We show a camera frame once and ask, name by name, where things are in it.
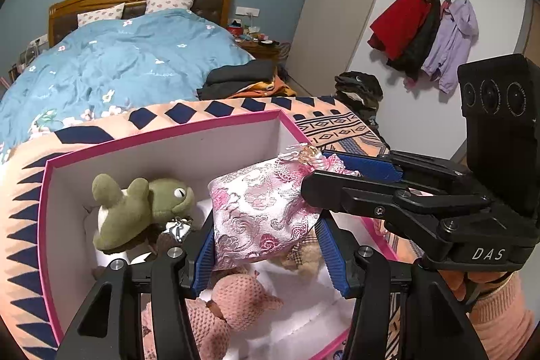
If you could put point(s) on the orange folded clothes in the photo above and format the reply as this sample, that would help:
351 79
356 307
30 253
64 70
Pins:
270 89

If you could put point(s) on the green frog plush toy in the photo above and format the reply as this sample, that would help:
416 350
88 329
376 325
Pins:
126 216

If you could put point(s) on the purple jacket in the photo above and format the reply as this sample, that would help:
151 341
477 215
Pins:
451 43

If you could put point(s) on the dark clothes pile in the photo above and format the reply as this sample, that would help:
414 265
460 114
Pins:
358 90

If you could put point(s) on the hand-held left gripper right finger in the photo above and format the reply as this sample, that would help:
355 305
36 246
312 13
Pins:
335 258

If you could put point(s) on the brown knitted plush toy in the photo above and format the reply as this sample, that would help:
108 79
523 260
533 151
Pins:
162 244

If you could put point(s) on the black jacket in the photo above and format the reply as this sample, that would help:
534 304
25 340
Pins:
417 43

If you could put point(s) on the spotted white pillow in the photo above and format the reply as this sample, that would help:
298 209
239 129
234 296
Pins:
101 15
171 1

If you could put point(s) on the black folded clothes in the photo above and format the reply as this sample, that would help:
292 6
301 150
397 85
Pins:
236 79

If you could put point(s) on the tan teddy bear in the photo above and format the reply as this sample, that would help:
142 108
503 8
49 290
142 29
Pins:
303 256

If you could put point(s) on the wooden nightstand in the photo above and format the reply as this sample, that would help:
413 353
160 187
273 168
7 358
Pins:
265 50

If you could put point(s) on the pink knitted plush toy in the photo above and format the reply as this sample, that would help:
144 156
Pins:
240 296

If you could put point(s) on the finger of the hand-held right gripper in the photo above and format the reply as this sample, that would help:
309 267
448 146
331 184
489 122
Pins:
337 191
371 168

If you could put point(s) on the white wall socket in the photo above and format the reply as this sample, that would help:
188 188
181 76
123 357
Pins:
247 11
38 40

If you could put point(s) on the blue floral duvet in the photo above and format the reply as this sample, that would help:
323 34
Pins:
126 60

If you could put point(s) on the orange patterned blanket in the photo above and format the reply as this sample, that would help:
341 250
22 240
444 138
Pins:
329 119

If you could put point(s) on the red jacket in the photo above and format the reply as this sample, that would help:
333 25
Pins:
400 18

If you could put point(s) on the person's right forearm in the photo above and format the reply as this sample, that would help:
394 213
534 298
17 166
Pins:
502 322

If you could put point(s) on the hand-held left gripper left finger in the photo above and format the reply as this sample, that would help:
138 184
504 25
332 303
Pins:
202 263

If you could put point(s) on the person's right hand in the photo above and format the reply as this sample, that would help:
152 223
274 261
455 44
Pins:
462 283

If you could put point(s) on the pink brocade pouch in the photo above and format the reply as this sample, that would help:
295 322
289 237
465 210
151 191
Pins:
253 212

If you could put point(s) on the pink cardboard box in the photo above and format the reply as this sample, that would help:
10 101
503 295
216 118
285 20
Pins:
168 149

